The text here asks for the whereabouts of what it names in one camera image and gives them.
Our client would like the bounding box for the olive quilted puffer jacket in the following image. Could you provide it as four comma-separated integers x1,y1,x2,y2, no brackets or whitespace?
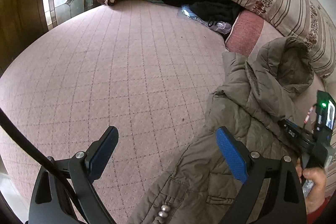
128,37,314,223

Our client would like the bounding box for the black clothing pile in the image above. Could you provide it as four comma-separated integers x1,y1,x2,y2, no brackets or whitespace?
162,0,244,26

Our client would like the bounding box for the person right hand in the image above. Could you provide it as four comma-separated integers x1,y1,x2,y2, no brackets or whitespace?
295,158,326,214

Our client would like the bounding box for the red pink cushion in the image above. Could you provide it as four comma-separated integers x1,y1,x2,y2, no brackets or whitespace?
225,10,264,56

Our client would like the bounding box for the striped floral pillow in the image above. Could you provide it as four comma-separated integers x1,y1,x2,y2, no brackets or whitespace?
232,0,335,79

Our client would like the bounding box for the clear plastic bag blue item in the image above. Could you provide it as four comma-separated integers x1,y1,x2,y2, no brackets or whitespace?
178,4,233,35

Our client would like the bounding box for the black cable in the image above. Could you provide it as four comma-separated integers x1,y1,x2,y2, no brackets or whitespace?
0,108,87,222

